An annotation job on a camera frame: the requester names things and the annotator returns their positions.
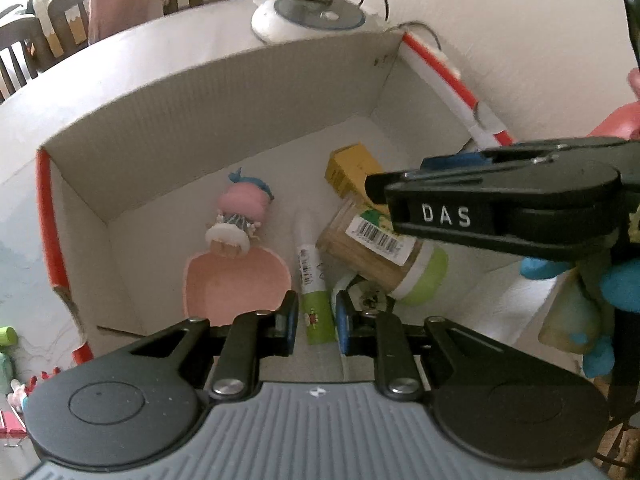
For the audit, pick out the green highlighter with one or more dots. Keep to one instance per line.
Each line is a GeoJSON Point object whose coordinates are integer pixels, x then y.
{"type": "Point", "coordinates": [6, 336]}

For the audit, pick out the white green glue stick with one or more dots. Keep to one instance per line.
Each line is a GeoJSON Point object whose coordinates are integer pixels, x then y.
{"type": "Point", "coordinates": [312, 280]}

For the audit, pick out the red water bottle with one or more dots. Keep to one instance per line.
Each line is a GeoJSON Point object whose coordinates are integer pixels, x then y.
{"type": "Point", "coordinates": [620, 125]}

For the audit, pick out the toothpick jar with green lid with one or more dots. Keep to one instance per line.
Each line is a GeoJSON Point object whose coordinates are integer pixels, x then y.
{"type": "Point", "coordinates": [360, 255]}

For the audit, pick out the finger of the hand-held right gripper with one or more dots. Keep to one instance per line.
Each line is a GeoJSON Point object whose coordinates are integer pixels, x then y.
{"type": "Point", "coordinates": [450, 161]}
{"type": "Point", "coordinates": [450, 182]}

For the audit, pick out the white desk lamp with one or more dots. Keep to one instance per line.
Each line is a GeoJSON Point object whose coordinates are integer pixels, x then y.
{"type": "Point", "coordinates": [310, 15]}

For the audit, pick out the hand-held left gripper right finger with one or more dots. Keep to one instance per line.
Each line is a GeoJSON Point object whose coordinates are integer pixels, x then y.
{"type": "Point", "coordinates": [342, 327]}

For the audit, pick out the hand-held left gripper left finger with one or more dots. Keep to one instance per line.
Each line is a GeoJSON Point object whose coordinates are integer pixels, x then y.
{"type": "Point", "coordinates": [289, 317]}

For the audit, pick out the pink hat doll figurine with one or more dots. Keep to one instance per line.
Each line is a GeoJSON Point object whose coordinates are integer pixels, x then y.
{"type": "Point", "coordinates": [245, 205]}

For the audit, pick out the red cardboard box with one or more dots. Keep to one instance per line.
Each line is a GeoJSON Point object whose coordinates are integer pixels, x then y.
{"type": "Point", "coordinates": [200, 125]}

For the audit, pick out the pale green correction tape dispenser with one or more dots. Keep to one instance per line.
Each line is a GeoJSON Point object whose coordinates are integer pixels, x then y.
{"type": "Point", "coordinates": [370, 292]}

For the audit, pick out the pink heart shaped box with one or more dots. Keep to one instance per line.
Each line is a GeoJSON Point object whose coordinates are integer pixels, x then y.
{"type": "Point", "coordinates": [235, 285]}

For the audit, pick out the small yellow box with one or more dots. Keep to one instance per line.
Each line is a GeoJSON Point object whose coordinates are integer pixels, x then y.
{"type": "Point", "coordinates": [350, 167]}

